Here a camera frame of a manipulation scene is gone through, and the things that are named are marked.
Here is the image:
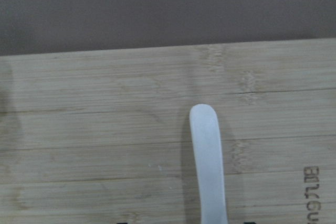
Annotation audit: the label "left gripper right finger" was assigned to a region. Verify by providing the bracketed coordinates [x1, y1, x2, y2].
[243, 221, 256, 224]

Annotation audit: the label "white ceramic spoon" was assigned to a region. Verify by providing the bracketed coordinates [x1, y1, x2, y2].
[189, 104, 228, 223]

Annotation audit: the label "wooden cutting board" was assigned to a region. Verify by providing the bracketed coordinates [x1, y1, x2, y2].
[1, 39, 335, 223]

